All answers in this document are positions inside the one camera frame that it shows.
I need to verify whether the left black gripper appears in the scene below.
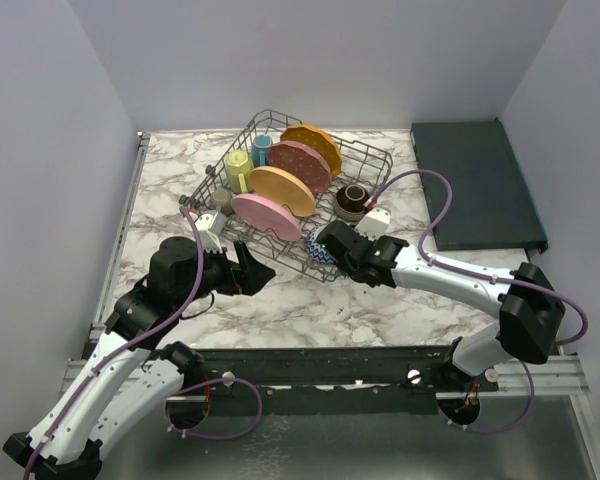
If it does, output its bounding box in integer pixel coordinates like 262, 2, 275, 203
176, 239, 276, 308

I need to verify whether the red patterned bowl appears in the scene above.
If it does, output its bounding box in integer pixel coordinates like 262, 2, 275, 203
306, 224, 334, 265

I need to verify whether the pink round bear plate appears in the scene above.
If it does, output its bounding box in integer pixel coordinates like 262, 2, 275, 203
231, 193, 301, 242

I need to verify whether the dark brown cream bowl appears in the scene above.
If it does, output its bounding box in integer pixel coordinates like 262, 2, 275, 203
333, 184, 370, 222

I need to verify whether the small grey cup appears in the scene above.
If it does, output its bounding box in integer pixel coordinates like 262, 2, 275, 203
210, 187, 234, 216

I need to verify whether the grey wire dish rack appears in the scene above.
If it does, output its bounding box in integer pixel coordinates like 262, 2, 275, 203
180, 109, 393, 282

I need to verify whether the yellow pink rimmed plate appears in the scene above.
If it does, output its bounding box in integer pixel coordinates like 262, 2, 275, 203
249, 166, 316, 218

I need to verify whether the yellow green mug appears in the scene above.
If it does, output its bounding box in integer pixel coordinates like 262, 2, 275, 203
225, 150, 253, 194

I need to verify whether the brown plate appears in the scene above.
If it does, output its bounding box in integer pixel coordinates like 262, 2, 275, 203
266, 140, 332, 194

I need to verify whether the blue floral mug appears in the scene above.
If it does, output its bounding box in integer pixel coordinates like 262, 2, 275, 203
250, 135, 273, 168

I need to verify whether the orange polka dot plate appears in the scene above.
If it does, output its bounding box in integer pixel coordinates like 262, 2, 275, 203
280, 124, 343, 177

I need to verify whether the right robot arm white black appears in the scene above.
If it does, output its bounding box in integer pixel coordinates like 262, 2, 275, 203
316, 220, 565, 392

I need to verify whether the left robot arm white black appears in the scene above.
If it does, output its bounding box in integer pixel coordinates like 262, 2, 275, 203
3, 236, 275, 479

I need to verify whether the dark blue flat box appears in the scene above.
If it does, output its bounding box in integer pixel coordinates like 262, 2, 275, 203
411, 118, 548, 252

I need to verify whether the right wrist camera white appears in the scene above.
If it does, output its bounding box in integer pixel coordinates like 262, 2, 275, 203
354, 206, 391, 240

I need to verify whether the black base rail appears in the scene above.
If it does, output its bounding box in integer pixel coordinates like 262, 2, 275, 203
150, 343, 497, 423

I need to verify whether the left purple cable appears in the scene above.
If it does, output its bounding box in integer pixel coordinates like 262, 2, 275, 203
22, 205, 264, 480

